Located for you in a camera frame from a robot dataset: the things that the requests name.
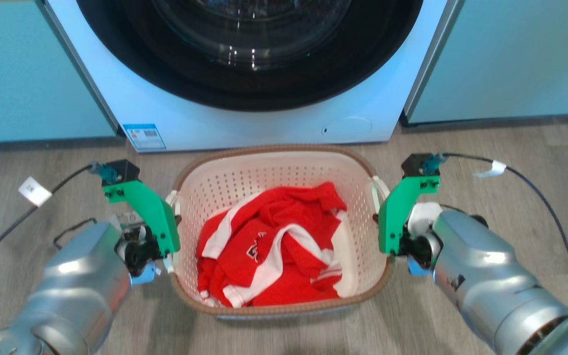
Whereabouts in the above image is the white front-load washing machine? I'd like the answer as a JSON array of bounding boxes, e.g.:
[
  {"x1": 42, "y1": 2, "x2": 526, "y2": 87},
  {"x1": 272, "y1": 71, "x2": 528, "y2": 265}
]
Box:
[{"x1": 42, "y1": 0, "x2": 462, "y2": 153}]

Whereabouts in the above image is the light blue cabinet panel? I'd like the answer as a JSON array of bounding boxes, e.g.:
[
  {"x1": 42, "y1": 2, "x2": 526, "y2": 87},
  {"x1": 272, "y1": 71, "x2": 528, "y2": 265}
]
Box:
[
  {"x1": 400, "y1": 0, "x2": 568, "y2": 127},
  {"x1": 0, "y1": 0, "x2": 119, "y2": 145}
]

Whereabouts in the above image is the cream perforated laundry basket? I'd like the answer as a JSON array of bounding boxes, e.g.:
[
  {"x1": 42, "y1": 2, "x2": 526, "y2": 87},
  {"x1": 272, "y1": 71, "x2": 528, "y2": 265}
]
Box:
[{"x1": 165, "y1": 144, "x2": 395, "y2": 321}]

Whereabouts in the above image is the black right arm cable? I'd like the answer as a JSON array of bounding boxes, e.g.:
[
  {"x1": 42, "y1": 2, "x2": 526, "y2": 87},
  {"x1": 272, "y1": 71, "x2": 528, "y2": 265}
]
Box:
[{"x1": 442, "y1": 152, "x2": 568, "y2": 321}]

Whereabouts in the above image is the short black cable loop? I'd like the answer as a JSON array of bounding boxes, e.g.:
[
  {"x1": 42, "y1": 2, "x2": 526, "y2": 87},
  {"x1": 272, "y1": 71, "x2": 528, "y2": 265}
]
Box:
[{"x1": 53, "y1": 217, "x2": 98, "y2": 251}]

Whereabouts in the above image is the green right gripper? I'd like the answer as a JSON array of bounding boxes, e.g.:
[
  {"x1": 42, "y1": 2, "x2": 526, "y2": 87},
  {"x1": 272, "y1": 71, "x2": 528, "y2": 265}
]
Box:
[{"x1": 377, "y1": 175, "x2": 441, "y2": 270}]

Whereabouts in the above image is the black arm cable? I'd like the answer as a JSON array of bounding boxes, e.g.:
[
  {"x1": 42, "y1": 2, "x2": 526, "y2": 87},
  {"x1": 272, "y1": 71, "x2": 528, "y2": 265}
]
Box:
[
  {"x1": 0, "y1": 165, "x2": 95, "y2": 285},
  {"x1": 442, "y1": 152, "x2": 568, "y2": 321}
]

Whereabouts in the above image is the oval white drain filter flap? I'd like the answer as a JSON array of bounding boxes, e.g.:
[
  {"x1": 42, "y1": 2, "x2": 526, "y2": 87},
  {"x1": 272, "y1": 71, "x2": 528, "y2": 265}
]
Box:
[{"x1": 321, "y1": 116, "x2": 373, "y2": 138}]

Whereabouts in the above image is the white cable tag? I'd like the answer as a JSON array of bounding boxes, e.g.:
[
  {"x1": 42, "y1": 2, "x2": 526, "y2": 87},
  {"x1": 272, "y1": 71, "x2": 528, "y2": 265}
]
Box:
[
  {"x1": 18, "y1": 177, "x2": 53, "y2": 207},
  {"x1": 474, "y1": 160, "x2": 506, "y2": 178}
]

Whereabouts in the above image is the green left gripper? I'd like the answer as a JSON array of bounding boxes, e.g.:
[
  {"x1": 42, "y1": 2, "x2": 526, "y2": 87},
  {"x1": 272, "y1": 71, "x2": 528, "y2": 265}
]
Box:
[{"x1": 103, "y1": 179, "x2": 182, "y2": 277}]

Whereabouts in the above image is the black round washing machine door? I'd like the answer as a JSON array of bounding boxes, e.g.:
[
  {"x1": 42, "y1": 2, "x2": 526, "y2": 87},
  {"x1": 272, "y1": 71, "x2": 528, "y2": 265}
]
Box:
[{"x1": 76, "y1": 0, "x2": 424, "y2": 112}]

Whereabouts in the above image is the blue energy label sticker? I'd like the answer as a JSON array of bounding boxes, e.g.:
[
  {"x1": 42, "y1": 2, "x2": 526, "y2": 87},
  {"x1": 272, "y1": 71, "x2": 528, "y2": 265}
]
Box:
[{"x1": 122, "y1": 123, "x2": 167, "y2": 152}]

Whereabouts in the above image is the red and white garment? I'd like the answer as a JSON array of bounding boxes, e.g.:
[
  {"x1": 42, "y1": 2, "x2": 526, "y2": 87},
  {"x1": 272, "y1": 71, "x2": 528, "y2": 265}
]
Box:
[{"x1": 195, "y1": 181, "x2": 349, "y2": 308}]

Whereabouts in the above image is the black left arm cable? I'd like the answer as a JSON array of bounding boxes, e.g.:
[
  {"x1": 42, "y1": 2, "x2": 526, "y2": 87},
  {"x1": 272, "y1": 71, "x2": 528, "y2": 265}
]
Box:
[{"x1": 0, "y1": 165, "x2": 95, "y2": 285}]

